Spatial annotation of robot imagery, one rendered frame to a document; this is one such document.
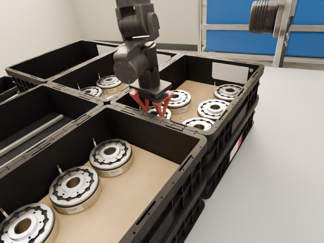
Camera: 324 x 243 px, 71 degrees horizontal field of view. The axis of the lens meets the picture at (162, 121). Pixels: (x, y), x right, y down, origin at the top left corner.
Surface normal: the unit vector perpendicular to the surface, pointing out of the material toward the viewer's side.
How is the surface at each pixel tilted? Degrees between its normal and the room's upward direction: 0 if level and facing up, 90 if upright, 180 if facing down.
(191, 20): 90
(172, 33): 90
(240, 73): 90
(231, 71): 90
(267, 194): 0
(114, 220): 0
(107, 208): 0
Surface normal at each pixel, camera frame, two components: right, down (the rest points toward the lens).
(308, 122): -0.10, -0.80
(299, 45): -0.41, 0.56
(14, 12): 0.90, 0.18
